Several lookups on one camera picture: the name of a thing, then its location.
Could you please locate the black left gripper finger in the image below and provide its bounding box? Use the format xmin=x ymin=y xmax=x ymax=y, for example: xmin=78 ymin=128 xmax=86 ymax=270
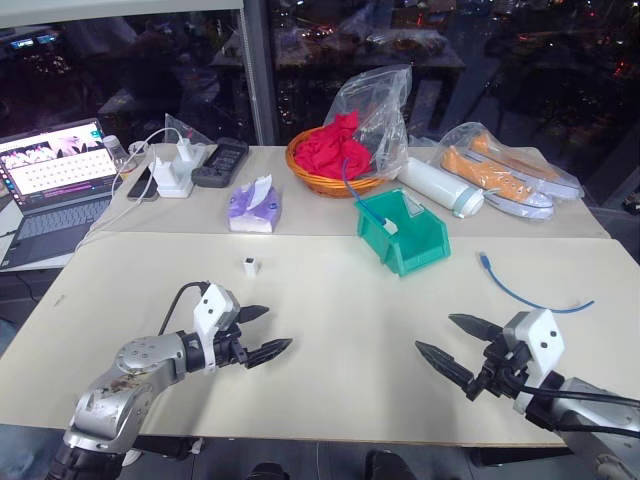
xmin=238 ymin=304 xmax=272 ymax=324
xmin=244 ymin=338 xmax=294 ymax=371

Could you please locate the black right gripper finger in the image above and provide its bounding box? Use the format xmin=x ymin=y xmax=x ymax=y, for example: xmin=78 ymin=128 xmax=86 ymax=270
xmin=447 ymin=313 xmax=504 ymax=344
xmin=414 ymin=340 xmax=474 ymax=389

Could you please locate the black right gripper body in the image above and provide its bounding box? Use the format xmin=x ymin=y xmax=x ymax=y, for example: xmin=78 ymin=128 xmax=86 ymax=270
xmin=465 ymin=334 xmax=531 ymax=402

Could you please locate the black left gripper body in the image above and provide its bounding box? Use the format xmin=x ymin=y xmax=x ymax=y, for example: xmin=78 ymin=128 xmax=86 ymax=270
xmin=212 ymin=323 xmax=251 ymax=371

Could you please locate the white power adapter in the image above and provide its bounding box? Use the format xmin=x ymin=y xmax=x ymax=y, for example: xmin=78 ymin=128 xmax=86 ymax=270
xmin=174 ymin=139 xmax=194 ymax=176

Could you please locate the green plastic storage bin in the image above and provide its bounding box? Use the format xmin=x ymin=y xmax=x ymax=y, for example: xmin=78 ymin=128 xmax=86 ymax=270
xmin=354 ymin=187 xmax=453 ymax=279

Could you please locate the purple tissue pack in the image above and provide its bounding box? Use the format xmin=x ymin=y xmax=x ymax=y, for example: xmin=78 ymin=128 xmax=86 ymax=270
xmin=226 ymin=173 xmax=284 ymax=234

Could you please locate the dark rounded shape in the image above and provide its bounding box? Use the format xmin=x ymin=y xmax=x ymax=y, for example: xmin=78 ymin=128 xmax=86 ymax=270
xmin=364 ymin=449 xmax=412 ymax=480

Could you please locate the orange canvas shoe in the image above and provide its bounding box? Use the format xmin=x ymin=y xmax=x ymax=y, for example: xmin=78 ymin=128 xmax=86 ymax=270
xmin=439 ymin=145 xmax=557 ymax=220
xmin=467 ymin=130 xmax=585 ymax=202

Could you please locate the orange wicker basket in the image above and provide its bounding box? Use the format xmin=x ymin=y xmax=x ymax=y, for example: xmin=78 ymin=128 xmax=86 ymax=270
xmin=285 ymin=126 xmax=387 ymax=199

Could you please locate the white cylindrical bottle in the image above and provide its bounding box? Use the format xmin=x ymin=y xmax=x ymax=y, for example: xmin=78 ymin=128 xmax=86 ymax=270
xmin=396 ymin=158 xmax=486 ymax=220

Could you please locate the black handheld device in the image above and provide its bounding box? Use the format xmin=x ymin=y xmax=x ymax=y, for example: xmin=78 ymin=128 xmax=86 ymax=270
xmin=190 ymin=136 xmax=250 ymax=189

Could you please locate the black smartphone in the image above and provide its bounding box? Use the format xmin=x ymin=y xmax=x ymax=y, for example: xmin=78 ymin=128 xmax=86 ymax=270
xmin=126 ymin=164 xmax=161 ymax=203

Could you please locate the red cloth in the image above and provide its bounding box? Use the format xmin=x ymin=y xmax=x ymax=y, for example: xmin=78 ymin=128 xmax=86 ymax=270
xmin=293 ymin=113 xmax=374 ymax=181

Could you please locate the clear plastic shoe bag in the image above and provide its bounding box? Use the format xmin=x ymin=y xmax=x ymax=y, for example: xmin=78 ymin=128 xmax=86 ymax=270
xmin=438 ymin=121 xmax=587 ymax=220

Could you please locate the small clear plastic bag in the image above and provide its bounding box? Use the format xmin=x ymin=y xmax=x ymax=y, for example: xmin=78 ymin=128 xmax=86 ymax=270
xmin=164 ymin=113 xmax=219 ymax=152

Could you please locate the small clear bottle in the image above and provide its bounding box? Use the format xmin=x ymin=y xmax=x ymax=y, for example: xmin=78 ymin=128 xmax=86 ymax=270
xmin=101 ymin=134 xmax=127 ymax=174

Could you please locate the open grey laptop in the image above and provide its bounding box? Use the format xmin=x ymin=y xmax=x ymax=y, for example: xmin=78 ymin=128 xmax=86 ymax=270
xmin=0 ymin=117 xmax=119 ymax=272

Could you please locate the large clear plastic bag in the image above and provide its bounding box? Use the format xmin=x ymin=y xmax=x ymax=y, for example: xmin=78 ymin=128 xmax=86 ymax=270
xmin=321 ymin=64 xmax=414 ymax=180

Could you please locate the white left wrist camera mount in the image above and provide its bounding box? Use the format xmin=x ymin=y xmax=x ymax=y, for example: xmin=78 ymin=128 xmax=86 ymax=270
xmin=192 ymin=283 xmax=242 ymax=376

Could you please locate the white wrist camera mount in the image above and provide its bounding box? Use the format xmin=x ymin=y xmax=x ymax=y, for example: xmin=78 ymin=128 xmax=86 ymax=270
xmin=192 ymin=283 xmax=242 ymax=376
xmin=501 ymin=308 xmax=567 ymax=414

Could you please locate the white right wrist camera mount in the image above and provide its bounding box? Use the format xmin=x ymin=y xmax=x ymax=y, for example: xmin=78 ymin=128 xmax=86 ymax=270
xmin=501 ymin=308 xmax=567 ymax=414

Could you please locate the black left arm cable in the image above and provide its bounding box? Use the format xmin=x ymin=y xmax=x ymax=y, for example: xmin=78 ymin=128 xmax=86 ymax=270
xmin=158 ymin=281 xmax=209 ymax=337

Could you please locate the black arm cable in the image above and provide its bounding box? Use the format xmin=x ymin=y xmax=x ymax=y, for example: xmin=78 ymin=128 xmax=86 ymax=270
xmin=513 ymin=383 xmax=640 ymax=437
xmin=158 ymin=281 xmax=209 ymax=337

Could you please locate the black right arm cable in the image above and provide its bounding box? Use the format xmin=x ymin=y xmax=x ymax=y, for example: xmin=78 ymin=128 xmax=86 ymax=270
xmin=513 ymin=383 xmax=640 ymax=437

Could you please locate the white charging cable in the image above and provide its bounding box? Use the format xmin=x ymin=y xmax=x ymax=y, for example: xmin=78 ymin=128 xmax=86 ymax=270
xmin=74 ymin=128 xmax=187 ymax=251

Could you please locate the grey window frame post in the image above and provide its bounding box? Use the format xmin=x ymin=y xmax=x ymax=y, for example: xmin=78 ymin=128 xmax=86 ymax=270
xmin=238 ymin=0 xmax=279 ymax=147

